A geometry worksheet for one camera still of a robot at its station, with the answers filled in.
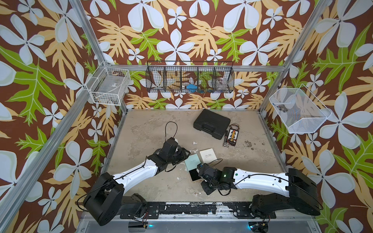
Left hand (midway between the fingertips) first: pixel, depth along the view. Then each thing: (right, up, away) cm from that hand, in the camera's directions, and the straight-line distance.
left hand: (190, 152), depth 83 cm
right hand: (+6, -19, -4) cm, 20 cm away
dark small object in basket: (+56, +26, +3) cm, 62 cm away
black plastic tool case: (+18, +17, +24) cm, 34 cm away
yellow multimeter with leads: (+32, +9, +21) cm, 39 cm away
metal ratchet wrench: (+26, +7, +18) cm, 32 cm away
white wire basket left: (-49, +40, +1) cm, 63 cm away
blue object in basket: (+1, +40, +10) cm, 41 cm away
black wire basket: (0, +49, +16) cm, 52 cm away
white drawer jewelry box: (+12, -4, +7) cm, 14 cm away
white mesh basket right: (+63, +24, -2) cm, 68 cm away
